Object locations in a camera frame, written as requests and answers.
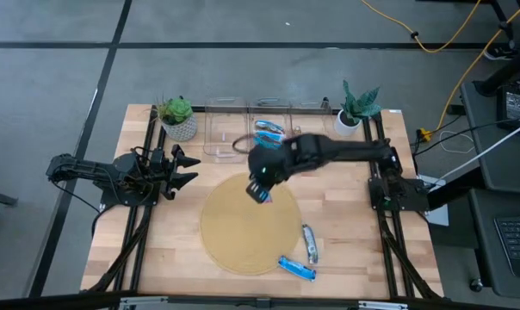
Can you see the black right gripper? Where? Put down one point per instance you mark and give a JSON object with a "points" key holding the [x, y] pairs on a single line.
{"points": [[268, 165]]}

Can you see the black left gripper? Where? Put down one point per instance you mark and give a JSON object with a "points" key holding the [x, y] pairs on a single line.
{"points": [[163, 168]]}

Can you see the red and blue granola bar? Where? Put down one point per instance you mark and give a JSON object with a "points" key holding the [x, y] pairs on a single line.
{"points": [[268, 140], [269, 200]]}

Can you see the blue and grey granola bar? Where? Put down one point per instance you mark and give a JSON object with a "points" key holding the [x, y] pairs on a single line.
{"points": [[310, 243]]}

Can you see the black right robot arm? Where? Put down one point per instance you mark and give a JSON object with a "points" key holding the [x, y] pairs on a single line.
{"points": [[350, 150]]}

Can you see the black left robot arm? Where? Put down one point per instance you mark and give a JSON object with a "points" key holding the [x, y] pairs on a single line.
{"points": [[92, 170]]}

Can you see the round woven straw placemat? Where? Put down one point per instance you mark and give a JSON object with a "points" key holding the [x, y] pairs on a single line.
{"points": [[247, 232]]}

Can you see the succulent in patterned pot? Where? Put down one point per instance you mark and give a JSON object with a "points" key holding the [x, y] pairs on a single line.
{"points": [[178, 118]]}

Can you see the black table crossbar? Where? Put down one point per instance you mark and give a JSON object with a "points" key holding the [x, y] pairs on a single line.
{"points": [[199, 108]]}

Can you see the snake plant in white pot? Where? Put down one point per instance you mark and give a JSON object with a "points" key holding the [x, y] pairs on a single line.
{"points": [[357, 107]]}

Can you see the black desk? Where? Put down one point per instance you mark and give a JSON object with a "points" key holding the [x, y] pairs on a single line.
{"points": [[484, 258], [488, 176]]}

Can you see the black castor wheel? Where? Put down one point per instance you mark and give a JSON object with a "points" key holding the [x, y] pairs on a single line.
{"points": [[476, 285]]}

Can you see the black keyboard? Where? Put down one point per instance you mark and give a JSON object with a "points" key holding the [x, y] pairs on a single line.
{"points": [[518, 245]]}

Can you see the black power device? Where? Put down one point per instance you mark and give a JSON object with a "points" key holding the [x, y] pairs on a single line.
{"points": [[514, 105]]}

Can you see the person's leg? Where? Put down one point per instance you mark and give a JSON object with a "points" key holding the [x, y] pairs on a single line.
{"points": [[501, 73]]}

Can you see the person's shoe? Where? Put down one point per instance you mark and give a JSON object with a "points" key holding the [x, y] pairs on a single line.
{"points": [[499, 52]]}

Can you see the black crossbar with camera mount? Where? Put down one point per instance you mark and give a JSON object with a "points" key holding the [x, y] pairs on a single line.
{"points": [[260, 301]]}

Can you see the grey base plate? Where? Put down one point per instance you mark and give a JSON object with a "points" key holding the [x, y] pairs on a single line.
{"points": [[438, 215]]}

